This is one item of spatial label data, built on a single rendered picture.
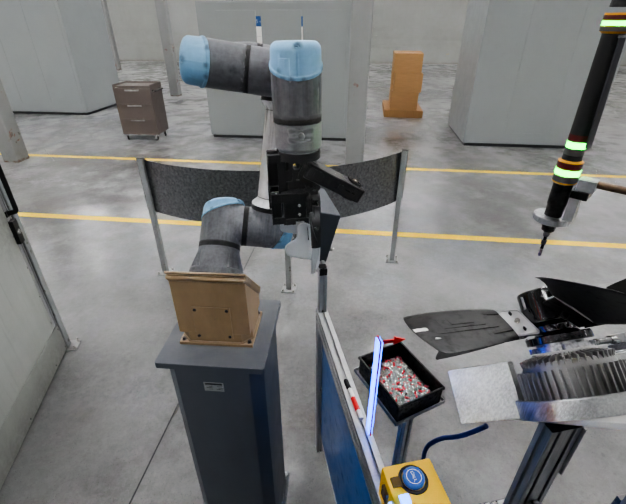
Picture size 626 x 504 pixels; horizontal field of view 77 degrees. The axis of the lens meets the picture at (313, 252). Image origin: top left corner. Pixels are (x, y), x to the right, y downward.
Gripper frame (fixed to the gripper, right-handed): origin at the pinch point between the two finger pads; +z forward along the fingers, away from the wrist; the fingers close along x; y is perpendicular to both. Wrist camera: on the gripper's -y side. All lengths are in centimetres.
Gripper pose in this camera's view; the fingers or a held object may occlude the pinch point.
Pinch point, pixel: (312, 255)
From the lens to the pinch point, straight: 73.8
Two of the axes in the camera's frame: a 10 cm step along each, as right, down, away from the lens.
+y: -9.8, 0.9, -1.5
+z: 0.1, 8.7, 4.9
